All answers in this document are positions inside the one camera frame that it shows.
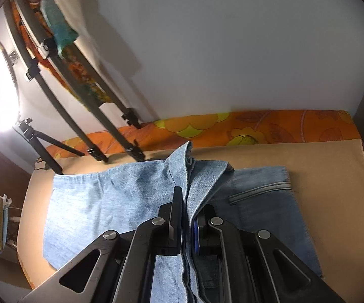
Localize light blue denim pants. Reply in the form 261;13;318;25
42;142;322;302

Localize orange floral bed sheet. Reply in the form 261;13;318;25
44;109;364;291

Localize tall grey folded tripod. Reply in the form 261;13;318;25
3;0;145;162

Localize colourful cloth on tripod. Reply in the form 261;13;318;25
11;0;114;109

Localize black power cable with adapter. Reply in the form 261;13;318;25
33;157;52;172

